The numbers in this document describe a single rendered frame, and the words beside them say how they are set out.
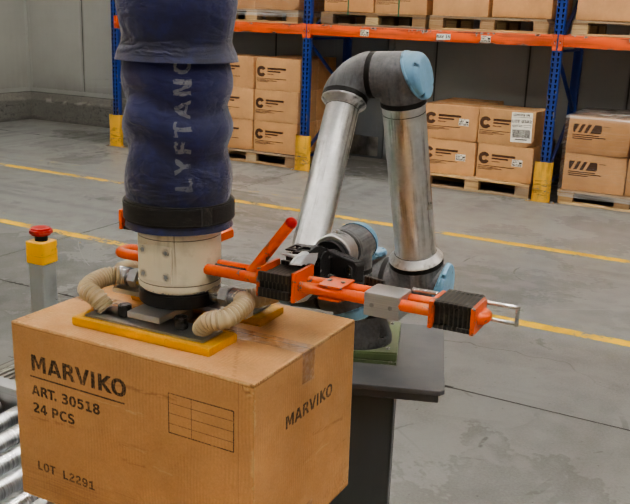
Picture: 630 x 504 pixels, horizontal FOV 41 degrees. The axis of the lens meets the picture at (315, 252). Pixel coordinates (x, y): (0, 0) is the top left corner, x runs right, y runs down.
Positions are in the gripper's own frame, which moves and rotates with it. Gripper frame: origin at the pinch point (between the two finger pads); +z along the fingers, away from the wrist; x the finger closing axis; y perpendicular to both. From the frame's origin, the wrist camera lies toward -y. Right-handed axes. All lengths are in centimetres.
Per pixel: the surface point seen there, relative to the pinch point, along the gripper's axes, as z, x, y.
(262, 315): -6.6, -11.2, 11.1
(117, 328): 14.0, -11.6, 32.5
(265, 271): 4.4, 2.5, 4.4
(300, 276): 1.7, 1.9, -1.7
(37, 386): 19, -26, 50
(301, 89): -710, -35, 363
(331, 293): 3.2, 0.2, -9.0
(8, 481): 3, -65, 77
